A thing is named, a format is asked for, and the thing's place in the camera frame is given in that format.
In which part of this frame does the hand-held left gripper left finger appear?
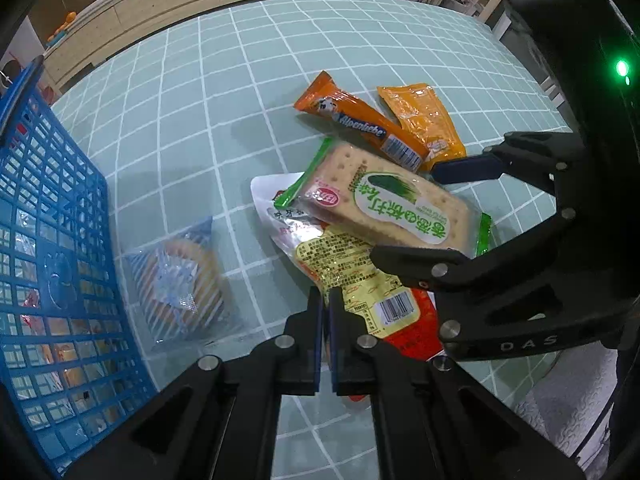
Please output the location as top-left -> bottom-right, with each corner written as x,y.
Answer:
65,286 -> 325,480

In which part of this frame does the orange candy stick packet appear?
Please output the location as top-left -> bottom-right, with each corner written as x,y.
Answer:
292,71 -> 431,171

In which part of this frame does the yellow and red snack packet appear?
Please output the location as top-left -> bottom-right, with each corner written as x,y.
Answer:
292,227 -> 443,403

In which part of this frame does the cream wooden cabinet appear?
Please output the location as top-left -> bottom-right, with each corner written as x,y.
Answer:
45,0 -> 321,91

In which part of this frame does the orange snack packet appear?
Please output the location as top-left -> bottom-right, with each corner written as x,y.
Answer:
376,84 -> 467,171

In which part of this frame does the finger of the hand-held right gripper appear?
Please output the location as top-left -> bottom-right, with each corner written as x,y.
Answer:
370,210 -> 601,331
430,131 -> 596,221

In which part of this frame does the red clear snack packet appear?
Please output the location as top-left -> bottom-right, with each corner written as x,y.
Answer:
20,290 -> 43,331

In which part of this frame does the blue plastic basket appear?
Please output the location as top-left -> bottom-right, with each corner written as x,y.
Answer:
0,55 -> 161,466

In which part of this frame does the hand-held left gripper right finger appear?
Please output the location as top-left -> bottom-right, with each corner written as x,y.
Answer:
327,287 -> 586,480

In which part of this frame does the blue striped bread packet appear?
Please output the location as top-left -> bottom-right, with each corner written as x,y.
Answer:
124,216 -> 233,343

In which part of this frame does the green cracker packet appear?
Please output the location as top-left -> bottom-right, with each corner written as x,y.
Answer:
273,137 -> 493,258

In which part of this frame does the bunch of oranges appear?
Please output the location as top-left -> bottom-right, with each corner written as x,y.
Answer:
47,10 -> 78,43

